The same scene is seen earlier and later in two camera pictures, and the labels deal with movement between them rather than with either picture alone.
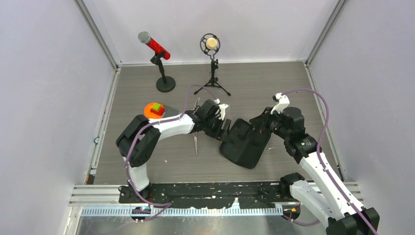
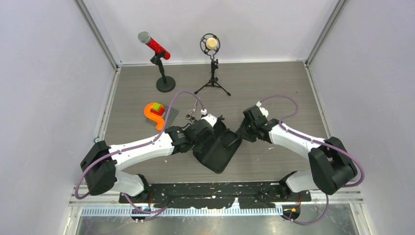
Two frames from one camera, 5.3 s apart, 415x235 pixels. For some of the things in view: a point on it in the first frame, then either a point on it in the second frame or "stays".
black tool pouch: (245, 146) -> (218, 150)
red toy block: (159, 112) stays
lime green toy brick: (156, 106) stays
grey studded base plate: (169, 111) stays
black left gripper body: (214, 126) -> (198, 146)
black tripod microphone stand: (213, 82) stays
